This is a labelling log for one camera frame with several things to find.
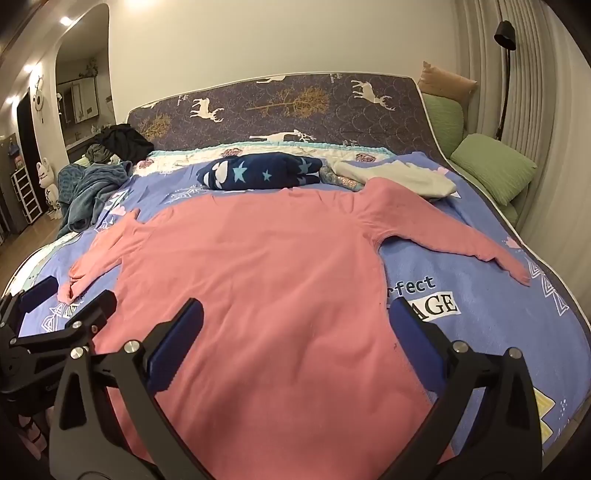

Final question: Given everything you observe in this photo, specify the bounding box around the white cat figurine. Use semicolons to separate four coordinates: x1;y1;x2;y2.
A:
36;158;62;220

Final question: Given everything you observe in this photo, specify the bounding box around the green pillow front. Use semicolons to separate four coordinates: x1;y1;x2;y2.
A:
451;133;537;206

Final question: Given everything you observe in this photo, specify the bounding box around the black clothes pile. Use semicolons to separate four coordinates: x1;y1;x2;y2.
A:
91;124;154;164

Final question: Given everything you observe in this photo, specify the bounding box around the black floor lamp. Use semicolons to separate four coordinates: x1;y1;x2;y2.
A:
494;20;517;140

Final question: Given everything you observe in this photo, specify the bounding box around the green pillow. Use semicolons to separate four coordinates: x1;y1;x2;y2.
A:
423;93;465;158
451;133;537;206

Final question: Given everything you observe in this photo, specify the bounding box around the green pillow back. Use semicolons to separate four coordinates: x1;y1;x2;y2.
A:
423;93;465;158

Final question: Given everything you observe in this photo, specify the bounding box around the blue printed bed sheet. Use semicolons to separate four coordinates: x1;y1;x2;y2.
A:
5;151;590;456

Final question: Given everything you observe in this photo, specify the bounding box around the tan pillow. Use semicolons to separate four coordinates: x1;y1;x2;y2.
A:
418;61;478;106

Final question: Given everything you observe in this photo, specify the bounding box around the navy star fleece blanket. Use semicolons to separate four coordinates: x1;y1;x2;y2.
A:
197;152;324;191

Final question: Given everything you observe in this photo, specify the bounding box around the dark deer pattern headboard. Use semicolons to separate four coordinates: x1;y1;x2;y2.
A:
127;72;446;164

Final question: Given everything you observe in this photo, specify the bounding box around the folded white grey garment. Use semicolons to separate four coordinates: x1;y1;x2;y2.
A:
329;160;457;199

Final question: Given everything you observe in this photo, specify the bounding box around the pink long sleeve shirt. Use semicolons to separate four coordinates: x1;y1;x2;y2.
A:
58;178;529;479

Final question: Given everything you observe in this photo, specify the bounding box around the folded floral cloth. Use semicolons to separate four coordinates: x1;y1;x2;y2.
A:
318;166;363;192

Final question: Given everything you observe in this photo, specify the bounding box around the white shelf rack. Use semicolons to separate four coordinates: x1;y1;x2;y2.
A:
11;166;42;225

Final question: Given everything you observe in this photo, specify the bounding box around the teal blanket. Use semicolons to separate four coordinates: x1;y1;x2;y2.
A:
57;161;132;239

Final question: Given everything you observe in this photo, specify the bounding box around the grey curtain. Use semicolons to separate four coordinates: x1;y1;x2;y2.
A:
454;1;590;310

